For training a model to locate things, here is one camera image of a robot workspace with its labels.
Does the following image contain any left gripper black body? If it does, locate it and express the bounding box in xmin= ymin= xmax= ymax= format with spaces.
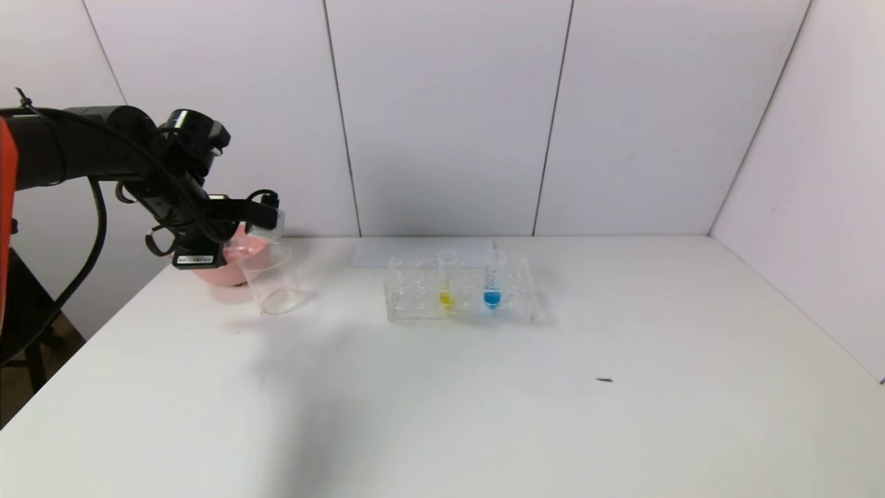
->
xmin=172 ymin=223 xmax=227 ymax=270

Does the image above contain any test tube with red pigment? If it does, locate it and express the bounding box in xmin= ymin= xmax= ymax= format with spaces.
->
xmin=232 ymin=232 xmax=277 ymax=262

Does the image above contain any clear glass beaker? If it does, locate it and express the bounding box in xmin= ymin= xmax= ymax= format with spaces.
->
xmin=239 ymin=241 xmax=305 ymax=317

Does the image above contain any test tube with yellow pigment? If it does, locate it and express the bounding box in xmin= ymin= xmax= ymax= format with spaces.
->
xmin=437 ymin=250 xmax=458 ymax=311

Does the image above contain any clear plastic test tube rack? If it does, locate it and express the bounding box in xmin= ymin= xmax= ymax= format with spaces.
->
xmin=386 ymin=256 xmax=538 ymax=324

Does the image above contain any test tube with blue pigment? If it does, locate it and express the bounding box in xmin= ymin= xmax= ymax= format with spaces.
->
xmin=483 ymin=248 xmax=503 ymax=310

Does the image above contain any pink bowl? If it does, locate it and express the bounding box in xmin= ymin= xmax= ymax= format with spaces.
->
xmin=192 ymin=225 xmax=272 ymax=288

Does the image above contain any white paper sheet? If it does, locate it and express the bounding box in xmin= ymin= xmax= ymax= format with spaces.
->
xmin=352 ymin=240 xmax=497 ymax=269

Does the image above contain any dark chair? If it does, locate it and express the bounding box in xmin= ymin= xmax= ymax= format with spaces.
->
xmin=0 ymin=249 xmax=87 ymax=416

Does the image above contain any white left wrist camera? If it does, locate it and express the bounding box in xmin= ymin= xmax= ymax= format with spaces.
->
xmin=207 ymin=190 xmax=286 ymax=242

